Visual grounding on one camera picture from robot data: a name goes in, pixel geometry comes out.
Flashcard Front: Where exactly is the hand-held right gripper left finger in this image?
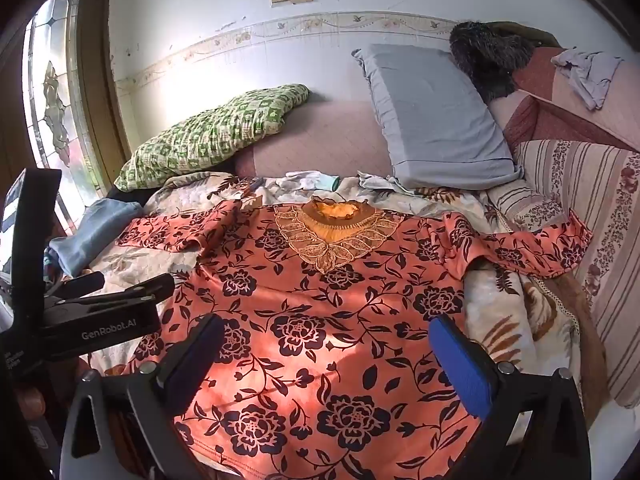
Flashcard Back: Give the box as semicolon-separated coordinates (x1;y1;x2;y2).
59;312;227;480

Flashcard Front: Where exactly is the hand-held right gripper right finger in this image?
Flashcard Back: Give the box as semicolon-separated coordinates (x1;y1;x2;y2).
429;314;587;480

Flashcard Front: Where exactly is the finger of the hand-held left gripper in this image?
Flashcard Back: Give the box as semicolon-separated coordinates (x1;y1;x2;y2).
48;271;106;307
69;274;176;314

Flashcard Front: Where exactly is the orange floral shirt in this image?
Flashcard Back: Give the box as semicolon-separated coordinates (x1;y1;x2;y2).
116;197;593;480

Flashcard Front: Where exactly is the blue cloth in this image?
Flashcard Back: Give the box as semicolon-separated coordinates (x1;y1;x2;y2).
47;199;143;278

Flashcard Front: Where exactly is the cream brown fleece blanket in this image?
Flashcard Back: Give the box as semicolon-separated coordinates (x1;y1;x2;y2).
87;170;606;431

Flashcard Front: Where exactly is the stained glass window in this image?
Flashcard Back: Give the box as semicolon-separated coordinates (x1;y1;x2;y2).
22;0;108;241

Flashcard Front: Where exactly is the green patterned pillow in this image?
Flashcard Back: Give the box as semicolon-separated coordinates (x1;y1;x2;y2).
114;83;311;192

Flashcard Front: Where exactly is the white crumpled cloth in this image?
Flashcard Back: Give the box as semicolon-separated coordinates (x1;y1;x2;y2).
357;172;416;196

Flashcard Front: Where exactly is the white cloth with teal trim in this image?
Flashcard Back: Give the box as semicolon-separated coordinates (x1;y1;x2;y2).
285;170;342;193

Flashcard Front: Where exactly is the striped floral blanket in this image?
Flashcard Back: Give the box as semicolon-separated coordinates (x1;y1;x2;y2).
487;140;640;408

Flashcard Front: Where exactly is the grey pillow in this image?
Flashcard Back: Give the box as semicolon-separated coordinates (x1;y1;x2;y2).
351;43;525;192

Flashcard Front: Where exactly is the pink bed sheet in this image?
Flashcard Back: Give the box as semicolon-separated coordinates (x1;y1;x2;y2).
234;100;396;181

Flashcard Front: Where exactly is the dark furry cushion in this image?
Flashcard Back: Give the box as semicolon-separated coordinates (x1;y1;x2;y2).
449;20;538;103

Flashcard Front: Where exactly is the grey crumpled cloth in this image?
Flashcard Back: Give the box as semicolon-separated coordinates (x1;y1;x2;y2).
551;47;625;111

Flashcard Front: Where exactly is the brown cloth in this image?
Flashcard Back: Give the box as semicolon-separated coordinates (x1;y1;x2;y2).
490;21;557;48

